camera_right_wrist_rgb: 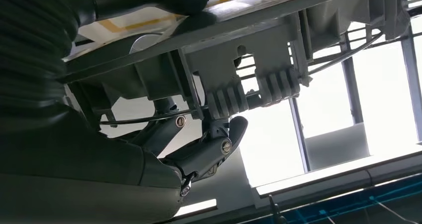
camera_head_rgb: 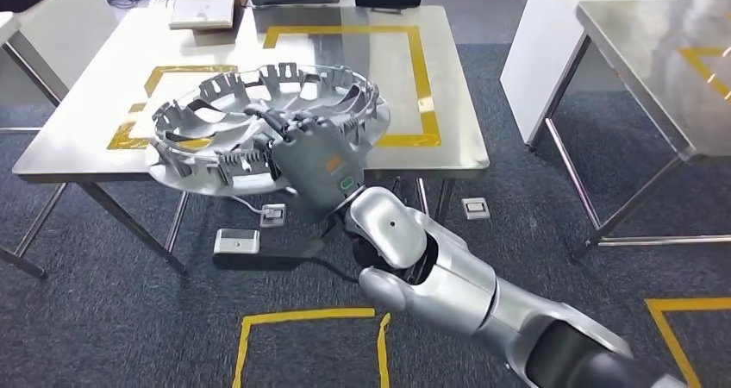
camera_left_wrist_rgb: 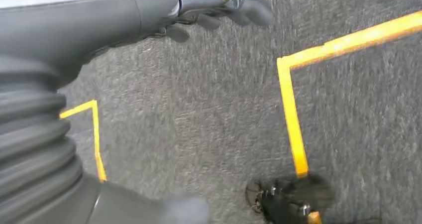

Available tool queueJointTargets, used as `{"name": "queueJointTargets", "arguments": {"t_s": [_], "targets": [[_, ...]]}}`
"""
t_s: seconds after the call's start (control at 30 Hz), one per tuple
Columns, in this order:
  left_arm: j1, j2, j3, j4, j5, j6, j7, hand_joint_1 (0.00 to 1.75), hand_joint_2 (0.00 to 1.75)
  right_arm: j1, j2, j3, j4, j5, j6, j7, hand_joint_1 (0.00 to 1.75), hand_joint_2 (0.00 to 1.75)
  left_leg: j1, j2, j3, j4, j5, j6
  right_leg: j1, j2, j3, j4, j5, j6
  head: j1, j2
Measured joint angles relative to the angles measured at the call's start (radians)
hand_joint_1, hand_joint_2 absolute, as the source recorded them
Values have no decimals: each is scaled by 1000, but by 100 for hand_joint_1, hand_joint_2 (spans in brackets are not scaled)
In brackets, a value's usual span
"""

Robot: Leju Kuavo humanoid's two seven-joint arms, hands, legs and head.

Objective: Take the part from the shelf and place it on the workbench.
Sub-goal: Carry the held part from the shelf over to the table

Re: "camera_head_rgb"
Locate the silver plastic wheel hubcap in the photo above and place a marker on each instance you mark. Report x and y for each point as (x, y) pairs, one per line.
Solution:
(188, 180)

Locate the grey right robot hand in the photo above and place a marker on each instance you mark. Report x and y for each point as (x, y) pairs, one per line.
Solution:
(320, 168)

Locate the white flat box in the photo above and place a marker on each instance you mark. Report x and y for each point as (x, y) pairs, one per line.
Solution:
(203, 8)

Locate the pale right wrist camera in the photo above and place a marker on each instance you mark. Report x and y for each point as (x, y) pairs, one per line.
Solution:
(237, 241)

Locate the white desk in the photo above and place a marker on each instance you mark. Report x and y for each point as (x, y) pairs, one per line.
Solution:
(74, 31)

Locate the steel workbench table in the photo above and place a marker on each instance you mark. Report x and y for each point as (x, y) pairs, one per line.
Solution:
(74, 145)

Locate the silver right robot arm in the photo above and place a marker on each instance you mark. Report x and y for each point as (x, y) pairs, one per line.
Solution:
(451, 294)

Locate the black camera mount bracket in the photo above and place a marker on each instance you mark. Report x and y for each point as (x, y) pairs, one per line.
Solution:
(285, 261)

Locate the floor power socket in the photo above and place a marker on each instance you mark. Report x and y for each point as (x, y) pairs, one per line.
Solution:
(273, 215)
(476, 208)

